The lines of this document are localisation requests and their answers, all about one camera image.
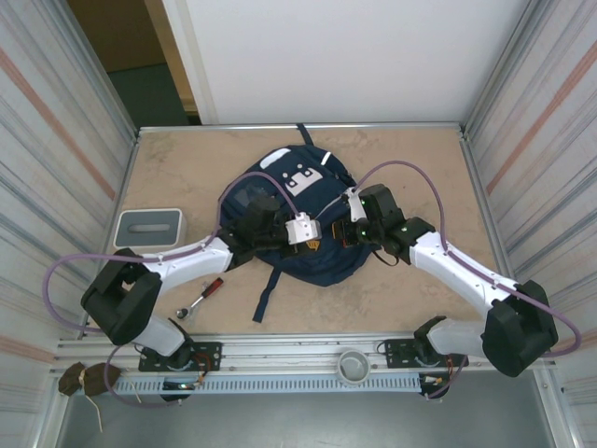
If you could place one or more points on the navy blue backpack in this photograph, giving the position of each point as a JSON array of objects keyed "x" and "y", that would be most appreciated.
[{"x": 317, "y": 266}]

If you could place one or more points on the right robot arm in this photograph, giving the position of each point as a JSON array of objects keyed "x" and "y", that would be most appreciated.
[{"x": 517, "y": 326}]

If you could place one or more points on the grey white tissue box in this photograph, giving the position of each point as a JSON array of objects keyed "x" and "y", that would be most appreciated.
[{"x": 149, "y": 226}]

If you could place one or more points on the grey round cup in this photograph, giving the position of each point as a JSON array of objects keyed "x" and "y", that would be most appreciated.
[{"x": 353, "y": 368}]

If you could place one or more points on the brown cloth bundle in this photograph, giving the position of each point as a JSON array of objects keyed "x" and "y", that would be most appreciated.
[{"x": 93, "y": 379}]

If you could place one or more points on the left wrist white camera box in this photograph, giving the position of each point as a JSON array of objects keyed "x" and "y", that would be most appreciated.
[{"x": 303, "y": 228}]

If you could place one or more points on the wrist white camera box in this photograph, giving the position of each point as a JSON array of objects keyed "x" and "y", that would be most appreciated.
[
  {"x": 303, "y": 228},
  {"x": 355, "y": 205}
]

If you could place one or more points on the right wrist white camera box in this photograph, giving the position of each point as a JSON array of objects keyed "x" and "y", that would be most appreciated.
[{"x": 355, "y": 205}]

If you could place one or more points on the wide aluminium mounting rail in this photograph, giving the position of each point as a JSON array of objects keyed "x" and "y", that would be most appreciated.
[{"x": 289, "y": 347}]

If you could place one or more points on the thin aluminium table edge rail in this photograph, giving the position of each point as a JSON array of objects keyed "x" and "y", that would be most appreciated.
[{"x": 210, "y": 127}]

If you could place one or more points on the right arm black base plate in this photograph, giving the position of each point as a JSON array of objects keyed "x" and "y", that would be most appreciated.
[{"x": 396, "y": 352}]

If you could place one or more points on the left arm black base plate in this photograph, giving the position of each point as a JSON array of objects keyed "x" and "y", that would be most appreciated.
[{"x": 210, "y": 354}]

